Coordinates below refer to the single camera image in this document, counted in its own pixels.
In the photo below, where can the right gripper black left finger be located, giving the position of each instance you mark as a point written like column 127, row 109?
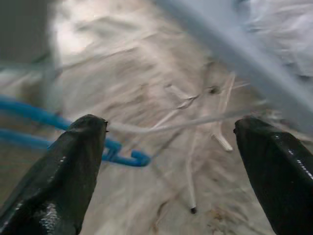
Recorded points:
column 56, row 183

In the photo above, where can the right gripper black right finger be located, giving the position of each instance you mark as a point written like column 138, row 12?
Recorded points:
column 281, row 183

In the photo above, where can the blue plastic hanger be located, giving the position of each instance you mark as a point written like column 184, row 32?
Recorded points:
column 36, row 115

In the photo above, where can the white garment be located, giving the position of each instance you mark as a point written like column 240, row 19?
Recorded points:
column 281, row 29

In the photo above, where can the pale grey folding table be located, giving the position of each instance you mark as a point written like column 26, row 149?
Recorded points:
column 220, row 29

